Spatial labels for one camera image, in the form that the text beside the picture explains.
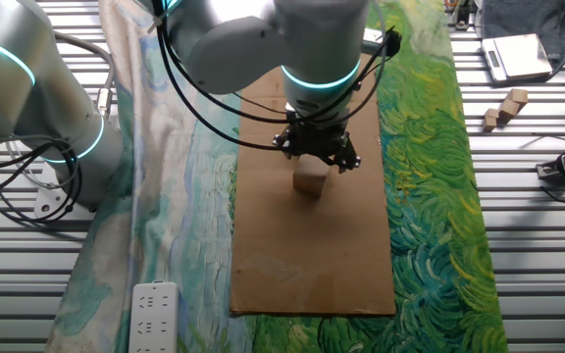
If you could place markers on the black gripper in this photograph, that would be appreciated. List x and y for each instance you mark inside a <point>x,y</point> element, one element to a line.
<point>314,139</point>

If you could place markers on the tall pale wooden block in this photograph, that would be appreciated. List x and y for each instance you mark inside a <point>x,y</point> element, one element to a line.
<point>309,180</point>

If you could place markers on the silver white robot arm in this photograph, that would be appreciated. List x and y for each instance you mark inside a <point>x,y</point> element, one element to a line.
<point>263,34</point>

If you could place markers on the brown cardboard sheet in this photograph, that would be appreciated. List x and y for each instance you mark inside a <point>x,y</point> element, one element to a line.
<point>312,245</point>

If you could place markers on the green white painted cloth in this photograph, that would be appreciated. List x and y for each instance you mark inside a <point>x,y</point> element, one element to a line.
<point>434,196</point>

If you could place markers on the small wooden cube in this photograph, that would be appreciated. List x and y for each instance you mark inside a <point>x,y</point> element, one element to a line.
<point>519,96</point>
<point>491,115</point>
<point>489,125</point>
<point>508,111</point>

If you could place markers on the silver kitchen scale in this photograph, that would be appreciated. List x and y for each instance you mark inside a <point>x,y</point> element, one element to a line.
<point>518,56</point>

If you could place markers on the white power strip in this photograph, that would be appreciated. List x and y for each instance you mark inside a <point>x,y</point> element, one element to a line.
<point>154,318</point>

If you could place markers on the grey towel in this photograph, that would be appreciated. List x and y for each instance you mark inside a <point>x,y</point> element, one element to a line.
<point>523,17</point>

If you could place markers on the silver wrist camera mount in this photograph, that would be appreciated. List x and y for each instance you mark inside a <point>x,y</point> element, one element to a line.
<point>372,40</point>

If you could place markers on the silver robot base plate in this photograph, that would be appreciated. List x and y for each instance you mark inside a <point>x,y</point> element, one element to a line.
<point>49,203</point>

